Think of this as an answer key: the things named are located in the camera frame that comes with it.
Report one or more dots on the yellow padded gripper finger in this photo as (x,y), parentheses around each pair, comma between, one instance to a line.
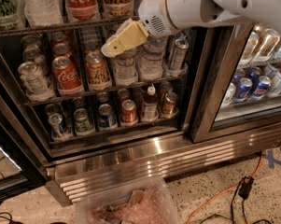
(130,35)

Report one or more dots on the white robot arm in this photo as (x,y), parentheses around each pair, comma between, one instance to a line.
(167,17)

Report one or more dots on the orange can middle shelf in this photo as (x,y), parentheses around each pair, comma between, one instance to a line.
(97,72)

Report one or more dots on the slim silver can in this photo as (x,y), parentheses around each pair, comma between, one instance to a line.
(179,52)

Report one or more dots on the red Coca-Cola can top shelf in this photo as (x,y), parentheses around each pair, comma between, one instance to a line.
(81,9)

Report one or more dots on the red coca-cola can shelf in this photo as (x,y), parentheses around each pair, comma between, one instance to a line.
(67,77)
(81,9)

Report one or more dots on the red Coca-Cola can middle shelf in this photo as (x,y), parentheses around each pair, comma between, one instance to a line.
(67,77)

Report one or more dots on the red can bottom shelf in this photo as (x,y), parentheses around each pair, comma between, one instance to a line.
(128,113)

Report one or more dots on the brown can bottom shelf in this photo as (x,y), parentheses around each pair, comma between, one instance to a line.
(169,103)

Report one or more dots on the dark blue can bottom shelf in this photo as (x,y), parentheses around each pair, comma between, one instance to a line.
(107,118)

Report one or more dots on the green can bottom shelf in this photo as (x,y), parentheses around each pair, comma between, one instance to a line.
(83,126)

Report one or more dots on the silver white can middle shelf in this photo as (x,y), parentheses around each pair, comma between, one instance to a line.
(38,88)

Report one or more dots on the blue white can bottom shelf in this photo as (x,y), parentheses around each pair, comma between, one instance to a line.
(59,130)

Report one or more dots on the blue Pepsi can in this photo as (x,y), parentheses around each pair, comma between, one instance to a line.
(244,86)

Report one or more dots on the stainless fridge base grille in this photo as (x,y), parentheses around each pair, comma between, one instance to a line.
(172,154)

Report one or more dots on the clear water bottle right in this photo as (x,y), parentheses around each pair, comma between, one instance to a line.
(151,58)

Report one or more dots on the clear water bottle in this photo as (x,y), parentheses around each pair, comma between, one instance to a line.
(151,58)
(124,68)

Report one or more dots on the clear water bottle left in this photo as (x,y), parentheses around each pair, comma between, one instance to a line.
(124,68)

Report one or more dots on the small white-capped bottle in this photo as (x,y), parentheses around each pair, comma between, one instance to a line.
(149,104)

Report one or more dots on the clear plastic bin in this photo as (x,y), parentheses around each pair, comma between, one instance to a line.
(145,201)

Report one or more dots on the black power adapter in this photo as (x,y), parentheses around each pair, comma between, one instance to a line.
(246,187)

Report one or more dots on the steel fridge door frame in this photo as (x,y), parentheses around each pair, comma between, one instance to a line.
(213,119)

